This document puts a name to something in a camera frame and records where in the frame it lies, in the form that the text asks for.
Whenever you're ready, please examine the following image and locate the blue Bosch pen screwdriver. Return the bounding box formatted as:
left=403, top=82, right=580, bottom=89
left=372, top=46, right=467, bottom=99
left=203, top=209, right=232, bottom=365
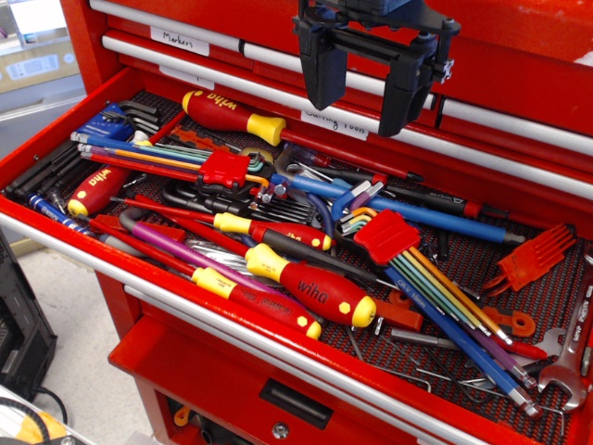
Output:
left=27, top=194, right=94, bottom=236

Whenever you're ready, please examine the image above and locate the black box on floor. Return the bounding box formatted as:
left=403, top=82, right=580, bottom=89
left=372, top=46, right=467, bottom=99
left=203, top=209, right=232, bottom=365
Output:
left=1, top=237, right=57, bottom=401

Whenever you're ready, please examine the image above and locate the slim red yellow Wiha screwdriver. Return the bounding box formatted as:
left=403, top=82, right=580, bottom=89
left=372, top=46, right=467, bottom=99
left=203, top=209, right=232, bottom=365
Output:
left=110, top=197, right=333, bottom=251

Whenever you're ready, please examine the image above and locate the white Markers label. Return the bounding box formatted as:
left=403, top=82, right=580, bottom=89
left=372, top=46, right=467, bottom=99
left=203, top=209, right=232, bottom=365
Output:
left=150, top=26, right=210, bottom=57

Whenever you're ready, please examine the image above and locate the long red Wiha screwdriver top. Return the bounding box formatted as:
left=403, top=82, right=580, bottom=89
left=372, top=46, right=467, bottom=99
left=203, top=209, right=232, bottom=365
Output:
left=182, top=90, right=423, bottom=182

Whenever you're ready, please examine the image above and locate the far rainbow Allen key set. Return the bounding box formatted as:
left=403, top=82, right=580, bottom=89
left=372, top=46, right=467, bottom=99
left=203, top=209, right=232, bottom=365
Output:
left=70, top=132, right=270, bottom=190

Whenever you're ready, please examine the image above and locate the blue Allen key holder set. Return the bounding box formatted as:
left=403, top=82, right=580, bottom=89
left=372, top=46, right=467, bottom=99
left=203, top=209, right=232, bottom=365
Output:
left=76, top=103, right=133, bottom=141

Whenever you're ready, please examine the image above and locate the black long hex keys left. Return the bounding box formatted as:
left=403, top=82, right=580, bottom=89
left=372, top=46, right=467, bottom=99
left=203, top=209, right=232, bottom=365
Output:
left=3, top=141, right=82, bottom=200

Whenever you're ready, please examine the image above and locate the black Allen key set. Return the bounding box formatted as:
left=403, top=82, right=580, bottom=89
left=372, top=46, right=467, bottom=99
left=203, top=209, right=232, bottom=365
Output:
left=160, top=181, right=317, bottom=225

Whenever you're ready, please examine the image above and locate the large red yellow Wiha screwdriver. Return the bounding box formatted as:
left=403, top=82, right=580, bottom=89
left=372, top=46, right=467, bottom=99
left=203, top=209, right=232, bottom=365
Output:
left=245, top=244, right=376, bottom=328

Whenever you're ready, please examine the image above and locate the open red drawer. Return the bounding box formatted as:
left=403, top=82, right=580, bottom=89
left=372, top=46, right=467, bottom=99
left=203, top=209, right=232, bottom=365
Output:
left=1, top=57, right=592, bottom=444

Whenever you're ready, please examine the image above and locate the silver open-end wrench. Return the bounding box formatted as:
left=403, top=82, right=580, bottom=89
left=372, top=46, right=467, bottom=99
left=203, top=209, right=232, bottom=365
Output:
left=537, top=244, right=592, bottom=413

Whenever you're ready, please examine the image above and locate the left red Wiha screwdriver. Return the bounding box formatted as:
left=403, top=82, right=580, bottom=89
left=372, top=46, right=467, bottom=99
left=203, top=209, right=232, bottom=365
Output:
left=68, top=165, right=132, bottom=217

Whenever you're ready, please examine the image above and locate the rainbow Allen key set red holder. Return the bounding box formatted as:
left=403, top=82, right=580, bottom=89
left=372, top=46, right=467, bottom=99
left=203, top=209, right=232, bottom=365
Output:
left=353, top=209, right=542, bottom=418

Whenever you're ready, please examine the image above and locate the purple long hex key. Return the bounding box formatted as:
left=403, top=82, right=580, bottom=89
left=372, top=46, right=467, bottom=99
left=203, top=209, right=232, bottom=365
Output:
left=119, top=208, right=300, bottom=305

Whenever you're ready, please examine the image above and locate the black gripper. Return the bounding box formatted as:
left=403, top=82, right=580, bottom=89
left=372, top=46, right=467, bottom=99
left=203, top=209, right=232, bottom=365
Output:
left=294, top=1, right=461, bottom=137

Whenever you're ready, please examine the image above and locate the orange flat plastic holder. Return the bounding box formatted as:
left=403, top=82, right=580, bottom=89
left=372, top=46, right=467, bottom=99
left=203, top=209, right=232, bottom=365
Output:
left=482, top=306, right=536, bottom=338

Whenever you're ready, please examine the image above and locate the front red yellow Wiha screwdriver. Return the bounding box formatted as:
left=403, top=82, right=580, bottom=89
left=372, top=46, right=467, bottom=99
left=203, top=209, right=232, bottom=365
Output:
left=82, top=216, right=322, bottom=340

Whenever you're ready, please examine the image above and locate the long blue hex key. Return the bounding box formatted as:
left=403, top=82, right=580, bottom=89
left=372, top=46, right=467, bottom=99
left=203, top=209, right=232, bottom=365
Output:
left=271, top=173, right=526, bottom=245

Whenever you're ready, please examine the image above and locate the orange plastic key holder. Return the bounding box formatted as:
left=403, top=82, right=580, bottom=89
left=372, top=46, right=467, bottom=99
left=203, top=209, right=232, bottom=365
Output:
left=483, top=224, right=576, bottom=296

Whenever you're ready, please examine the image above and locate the red tool chest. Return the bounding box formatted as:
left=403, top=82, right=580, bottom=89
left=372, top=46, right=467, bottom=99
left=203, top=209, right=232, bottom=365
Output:
left=59, top=0, right=593, bottom=445

